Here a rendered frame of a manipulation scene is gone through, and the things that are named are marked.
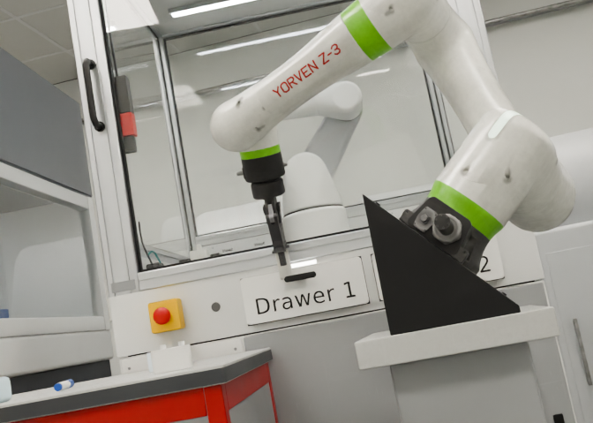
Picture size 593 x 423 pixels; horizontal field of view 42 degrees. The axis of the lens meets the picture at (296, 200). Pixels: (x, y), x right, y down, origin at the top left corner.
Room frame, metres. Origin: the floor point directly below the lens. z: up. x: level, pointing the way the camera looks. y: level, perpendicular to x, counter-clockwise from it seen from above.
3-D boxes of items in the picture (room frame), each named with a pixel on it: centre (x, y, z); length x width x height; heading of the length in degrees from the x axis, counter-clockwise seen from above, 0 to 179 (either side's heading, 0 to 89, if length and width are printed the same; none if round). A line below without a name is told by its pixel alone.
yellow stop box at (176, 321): (1.81, 0.35, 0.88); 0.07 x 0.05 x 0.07; 86
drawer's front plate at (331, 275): (1.80, 0.02, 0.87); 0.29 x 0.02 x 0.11; 86
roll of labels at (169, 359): (1.37, 0.27, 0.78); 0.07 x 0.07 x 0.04
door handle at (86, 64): (1.82, 0.45, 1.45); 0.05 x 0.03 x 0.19; 176
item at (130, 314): (2.28, -0.05, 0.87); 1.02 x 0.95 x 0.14; 86
